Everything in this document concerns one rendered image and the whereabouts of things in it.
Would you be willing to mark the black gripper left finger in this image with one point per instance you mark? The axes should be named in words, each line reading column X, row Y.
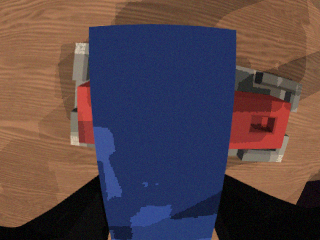
column 80, row 217

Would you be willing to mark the red rectangular block with two sockets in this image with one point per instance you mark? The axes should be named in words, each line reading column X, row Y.
column 258, row 121

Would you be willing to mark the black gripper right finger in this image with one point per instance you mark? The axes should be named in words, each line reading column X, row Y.
column 245, row 213

